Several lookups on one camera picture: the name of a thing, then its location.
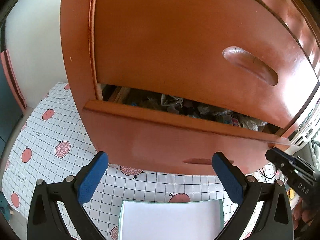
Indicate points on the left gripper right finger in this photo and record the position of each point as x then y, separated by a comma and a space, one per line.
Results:
274, 220

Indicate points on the dark blue cabinet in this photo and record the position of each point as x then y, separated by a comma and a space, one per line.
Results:
13, 104

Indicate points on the lower wooden drawer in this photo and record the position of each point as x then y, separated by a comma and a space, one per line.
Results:
171, 143

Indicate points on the white laundry basket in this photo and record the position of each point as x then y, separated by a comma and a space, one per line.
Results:
305, 132

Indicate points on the upper wooden drawer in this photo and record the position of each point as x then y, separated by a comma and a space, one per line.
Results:
232, 54

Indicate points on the wooden drawer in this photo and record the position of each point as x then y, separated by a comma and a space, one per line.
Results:
232, 54
171, 143

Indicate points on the orange wooden nightstand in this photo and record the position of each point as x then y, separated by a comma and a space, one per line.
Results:
299, 17

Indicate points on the cream lace scrunchie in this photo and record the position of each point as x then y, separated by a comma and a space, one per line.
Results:
251, 123

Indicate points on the colourful patterned small pack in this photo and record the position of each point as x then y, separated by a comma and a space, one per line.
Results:
230, 119

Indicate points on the white foam tray teal rim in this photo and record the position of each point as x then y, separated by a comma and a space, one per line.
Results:
193, 220

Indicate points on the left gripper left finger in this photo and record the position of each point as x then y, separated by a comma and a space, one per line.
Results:
45, 220

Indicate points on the pomegranate print grid mat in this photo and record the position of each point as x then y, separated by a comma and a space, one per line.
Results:
52, 143

